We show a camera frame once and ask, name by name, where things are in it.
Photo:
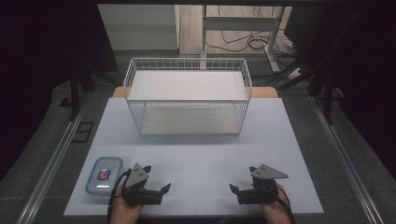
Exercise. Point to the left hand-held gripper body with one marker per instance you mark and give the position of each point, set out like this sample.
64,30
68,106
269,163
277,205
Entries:
137,175

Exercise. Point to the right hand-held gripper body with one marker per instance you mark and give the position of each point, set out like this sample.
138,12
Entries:
264,186

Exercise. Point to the clear plastic container with lid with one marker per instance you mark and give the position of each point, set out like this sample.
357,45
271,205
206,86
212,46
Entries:
107,161

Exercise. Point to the person's right hand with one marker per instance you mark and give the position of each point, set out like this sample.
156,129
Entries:
275,210

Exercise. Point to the person's left hand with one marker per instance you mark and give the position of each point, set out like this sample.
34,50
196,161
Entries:
124,211

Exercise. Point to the light wooden table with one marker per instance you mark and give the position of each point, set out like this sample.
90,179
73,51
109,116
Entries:
264,92

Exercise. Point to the black metal stand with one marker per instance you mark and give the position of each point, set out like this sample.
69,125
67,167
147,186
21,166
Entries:
74,93
327,99

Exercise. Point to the white power strip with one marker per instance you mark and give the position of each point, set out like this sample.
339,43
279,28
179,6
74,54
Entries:
294,73

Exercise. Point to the white cabinet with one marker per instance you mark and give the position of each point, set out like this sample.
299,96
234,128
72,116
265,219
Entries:
138,28

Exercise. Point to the black floor bracket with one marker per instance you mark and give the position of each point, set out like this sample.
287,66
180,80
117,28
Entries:
83,132

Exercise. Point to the aluminium rail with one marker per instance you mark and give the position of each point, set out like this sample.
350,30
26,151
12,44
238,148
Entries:
53,161
345,161

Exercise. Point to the white metal desk frame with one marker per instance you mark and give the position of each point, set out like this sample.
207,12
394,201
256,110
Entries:
239,23

